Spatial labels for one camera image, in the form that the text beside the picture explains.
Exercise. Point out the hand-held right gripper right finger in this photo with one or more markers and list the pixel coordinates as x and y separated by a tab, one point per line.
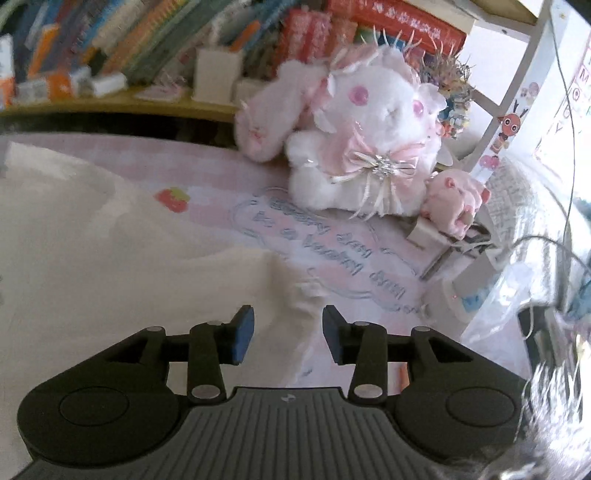
333	337

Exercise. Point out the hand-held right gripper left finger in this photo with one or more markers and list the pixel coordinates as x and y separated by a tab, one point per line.
244	334

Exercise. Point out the white t-shirt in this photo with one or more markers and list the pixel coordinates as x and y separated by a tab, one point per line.
115	254

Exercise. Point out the pink checked bedsheet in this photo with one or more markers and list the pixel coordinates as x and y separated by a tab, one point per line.
369	258

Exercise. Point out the white charging device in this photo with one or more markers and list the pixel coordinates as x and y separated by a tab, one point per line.
466	290

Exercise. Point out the small pink plush toy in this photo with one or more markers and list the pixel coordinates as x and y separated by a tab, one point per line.
450	198

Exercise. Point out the small white box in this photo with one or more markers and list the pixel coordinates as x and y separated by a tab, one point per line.
249	90

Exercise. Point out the pink small tray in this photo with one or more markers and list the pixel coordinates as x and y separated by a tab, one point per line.
159	93

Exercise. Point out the white pen holder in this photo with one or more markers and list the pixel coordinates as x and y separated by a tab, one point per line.
214	74

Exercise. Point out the wooden shelf board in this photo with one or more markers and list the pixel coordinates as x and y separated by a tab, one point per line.
115	105

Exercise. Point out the spiky plush ornament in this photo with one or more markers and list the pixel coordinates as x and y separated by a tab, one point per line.
450	87

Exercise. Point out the white power adapter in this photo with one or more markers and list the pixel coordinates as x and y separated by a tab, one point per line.
110	84

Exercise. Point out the orange white toothpaste box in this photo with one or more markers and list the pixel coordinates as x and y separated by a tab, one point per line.
55	86

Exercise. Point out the wooden bookshelf with books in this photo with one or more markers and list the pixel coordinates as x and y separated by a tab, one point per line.
138	32

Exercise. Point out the upper wooden shelf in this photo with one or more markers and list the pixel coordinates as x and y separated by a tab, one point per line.
508	11

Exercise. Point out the wall poster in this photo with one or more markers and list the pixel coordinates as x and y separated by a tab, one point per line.
565	120

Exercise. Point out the white shelf frame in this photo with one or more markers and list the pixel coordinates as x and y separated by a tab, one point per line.
521	78

